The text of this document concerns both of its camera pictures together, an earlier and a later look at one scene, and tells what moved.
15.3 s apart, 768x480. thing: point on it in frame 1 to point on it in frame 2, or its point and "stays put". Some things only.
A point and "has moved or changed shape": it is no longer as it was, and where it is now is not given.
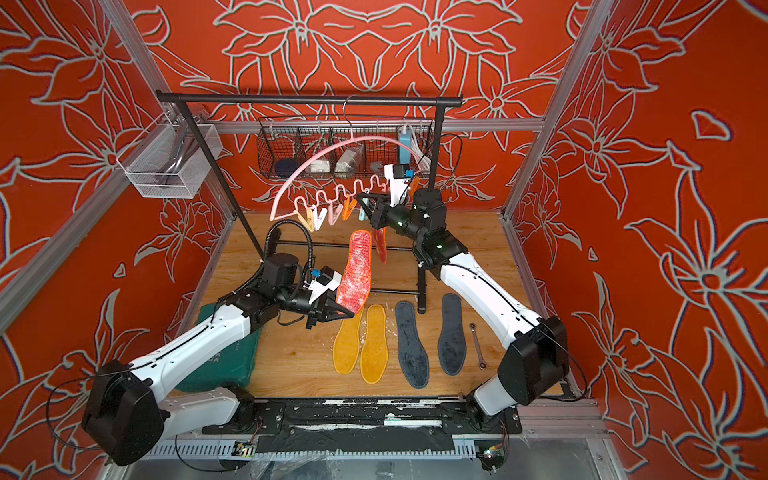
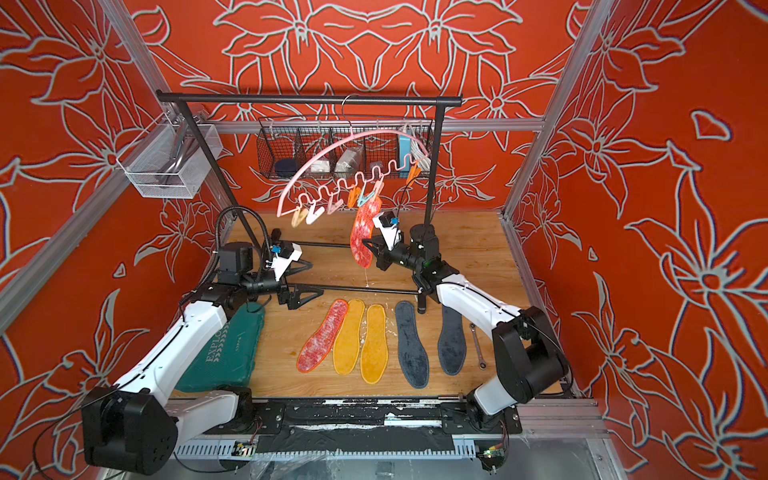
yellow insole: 346,344 stays put
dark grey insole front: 452,349 stays put
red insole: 380,238 has moved or changed shape
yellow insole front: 374,358 stays put
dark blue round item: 285,167 stays put
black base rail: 362,425 stays put
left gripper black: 321,313 to 293,299
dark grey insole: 414,361 stays put
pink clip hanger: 312,217 has moved or changed shape
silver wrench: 482,364 stays put
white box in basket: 320,166 stays put
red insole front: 354,289 to 316,347
